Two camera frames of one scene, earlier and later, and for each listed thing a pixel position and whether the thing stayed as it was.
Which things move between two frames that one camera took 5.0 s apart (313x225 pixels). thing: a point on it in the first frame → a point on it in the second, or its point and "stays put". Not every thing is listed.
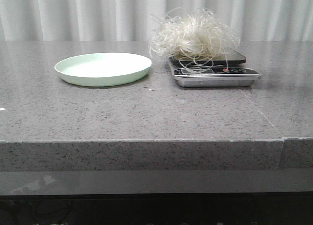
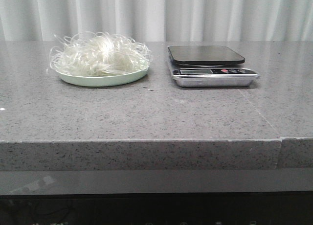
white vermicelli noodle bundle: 196,40 → 91,54
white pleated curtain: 33,15 stays put
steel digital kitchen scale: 210,70 stays put
